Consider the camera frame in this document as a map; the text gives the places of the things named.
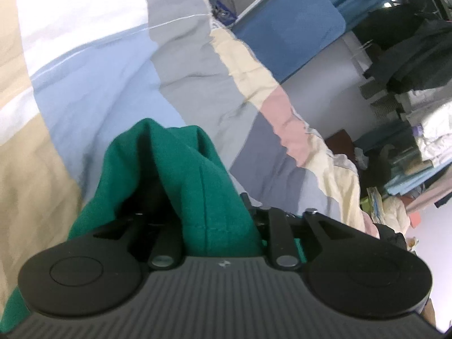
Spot stack of yellow papers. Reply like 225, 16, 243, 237
359, 184, 386, 220

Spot grey striped garment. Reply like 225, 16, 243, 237
359, 79, 400, 118

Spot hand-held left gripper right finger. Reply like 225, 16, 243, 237
239, 192, 354, 270

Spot white puffer jacket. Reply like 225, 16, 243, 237
398, 88, 452, 171

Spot green hoodie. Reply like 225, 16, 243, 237
7, 118, 306, 326

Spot cream plush bundle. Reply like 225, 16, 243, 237
375, 195, 412, 234

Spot light blue hanging garment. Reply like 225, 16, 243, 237
384, 160, 452, 195

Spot dark clothes pile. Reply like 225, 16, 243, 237
373, 222, 407, 252

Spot pink beige hanging pants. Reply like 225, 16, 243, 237
405, 185, 452, 213

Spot group of small bottles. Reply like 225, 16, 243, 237
201, 0, 241, 29

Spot blue padded board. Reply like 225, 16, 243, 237
231, 0, 347, 84

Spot pink box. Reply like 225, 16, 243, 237
407, 211, 423, 234

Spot pale bundle on cabinet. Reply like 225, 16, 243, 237
352, 146, 370, 169

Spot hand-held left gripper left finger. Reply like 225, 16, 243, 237
90, 212, 184, 271

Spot patchwork duvet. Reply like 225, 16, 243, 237
0, 0, 381, 306

